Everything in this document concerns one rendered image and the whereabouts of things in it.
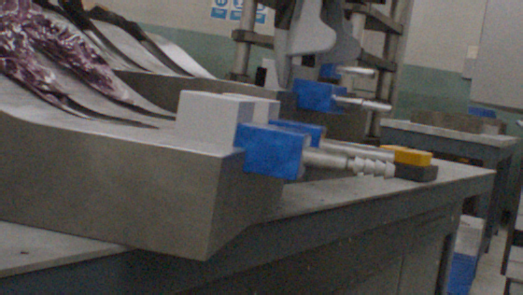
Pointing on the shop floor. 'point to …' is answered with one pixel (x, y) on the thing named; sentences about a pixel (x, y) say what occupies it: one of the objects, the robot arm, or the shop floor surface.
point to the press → (374, 20)
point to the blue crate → (461, 273)
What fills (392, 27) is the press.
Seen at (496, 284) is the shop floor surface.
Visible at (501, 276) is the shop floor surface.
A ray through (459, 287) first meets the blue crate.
